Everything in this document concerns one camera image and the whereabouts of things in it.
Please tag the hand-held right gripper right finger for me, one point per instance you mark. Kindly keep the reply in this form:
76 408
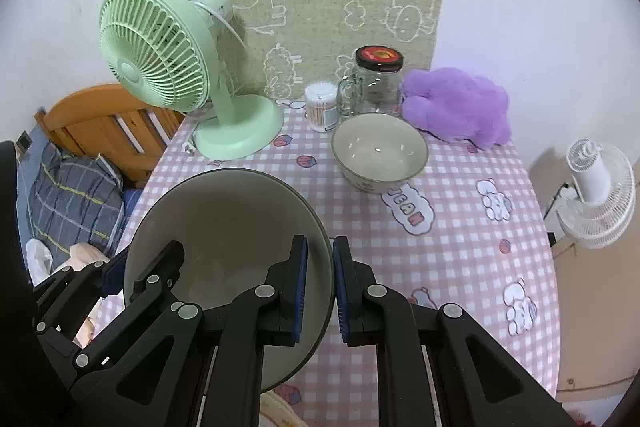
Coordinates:
341 292

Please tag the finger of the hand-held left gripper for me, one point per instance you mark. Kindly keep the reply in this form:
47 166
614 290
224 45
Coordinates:
114 278
160 264

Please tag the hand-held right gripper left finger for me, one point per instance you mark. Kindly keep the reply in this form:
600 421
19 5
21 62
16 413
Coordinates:
300 292

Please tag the grey ceramic bowl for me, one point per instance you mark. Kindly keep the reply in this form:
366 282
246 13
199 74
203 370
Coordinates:
380 152
230 227

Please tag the grey plaid blanket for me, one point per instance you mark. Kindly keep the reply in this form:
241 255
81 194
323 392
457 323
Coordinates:
75 197

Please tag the pink checkered tablecloth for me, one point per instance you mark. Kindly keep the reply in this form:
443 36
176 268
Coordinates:
450 257

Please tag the wooden chair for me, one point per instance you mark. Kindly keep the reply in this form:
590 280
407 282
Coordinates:
95 122

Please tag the cotton swab box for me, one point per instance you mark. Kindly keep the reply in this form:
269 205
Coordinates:
321 107

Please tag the glass jar with dark lid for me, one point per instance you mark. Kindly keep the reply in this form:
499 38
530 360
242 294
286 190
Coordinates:
372 87

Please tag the green desk fan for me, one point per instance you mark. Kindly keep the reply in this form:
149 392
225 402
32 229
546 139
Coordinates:
150 52

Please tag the purple plush toy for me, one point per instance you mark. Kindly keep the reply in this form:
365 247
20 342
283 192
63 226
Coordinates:
460 107

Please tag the white desk fan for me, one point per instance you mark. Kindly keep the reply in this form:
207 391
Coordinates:
595 192

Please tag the beige sheep-print wall mat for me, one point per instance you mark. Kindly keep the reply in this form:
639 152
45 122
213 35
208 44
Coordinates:
310 17

